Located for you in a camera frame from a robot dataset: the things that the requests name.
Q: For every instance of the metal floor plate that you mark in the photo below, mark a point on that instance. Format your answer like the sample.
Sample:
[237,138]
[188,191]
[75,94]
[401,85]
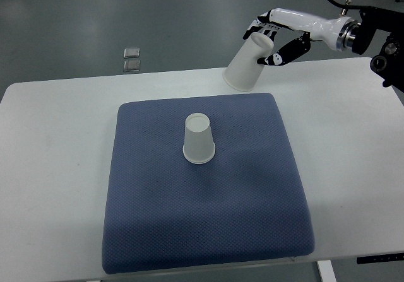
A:
[131,52]
[132,65]

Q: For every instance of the lower metal floor plate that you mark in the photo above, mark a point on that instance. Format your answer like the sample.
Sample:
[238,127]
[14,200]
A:
[132,65]

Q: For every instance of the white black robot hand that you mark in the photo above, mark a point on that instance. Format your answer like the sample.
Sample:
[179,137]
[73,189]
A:
[337,34]

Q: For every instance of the white table leg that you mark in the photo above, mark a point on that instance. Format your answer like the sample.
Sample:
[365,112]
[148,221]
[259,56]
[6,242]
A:
[326,271]

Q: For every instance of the upper metal floor plate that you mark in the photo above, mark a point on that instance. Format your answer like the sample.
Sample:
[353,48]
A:
[131,52]

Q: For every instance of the blue fabric cushion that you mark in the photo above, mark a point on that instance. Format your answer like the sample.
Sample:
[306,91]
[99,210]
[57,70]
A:
[246,204]

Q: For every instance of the white paper cup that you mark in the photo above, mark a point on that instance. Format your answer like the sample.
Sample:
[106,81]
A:
[198,147]
[243,71]

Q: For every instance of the black table control panel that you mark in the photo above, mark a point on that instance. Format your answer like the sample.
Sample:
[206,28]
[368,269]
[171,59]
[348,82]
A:
[380,258]

